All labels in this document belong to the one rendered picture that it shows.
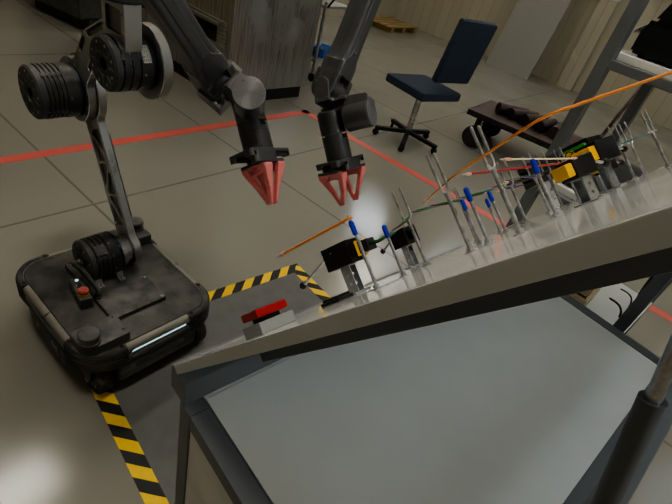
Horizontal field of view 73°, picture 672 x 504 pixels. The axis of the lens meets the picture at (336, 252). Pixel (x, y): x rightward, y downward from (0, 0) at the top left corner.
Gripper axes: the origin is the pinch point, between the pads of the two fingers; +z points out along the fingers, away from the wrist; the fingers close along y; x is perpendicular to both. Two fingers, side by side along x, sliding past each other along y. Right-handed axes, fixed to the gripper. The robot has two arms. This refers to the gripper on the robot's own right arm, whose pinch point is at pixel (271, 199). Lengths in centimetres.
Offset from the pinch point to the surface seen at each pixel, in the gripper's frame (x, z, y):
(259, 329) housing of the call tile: -14.2, 19.2, -22.7
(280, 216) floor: 140, -11, 148
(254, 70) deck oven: 221, -154, 247
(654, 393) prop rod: -56, 28, -20
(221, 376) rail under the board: 12.7, 30.3, -11.7
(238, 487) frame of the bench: 4, 46, -20
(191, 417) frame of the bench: 15.0, 35.3, -18.3
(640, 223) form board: -59, 12, -37
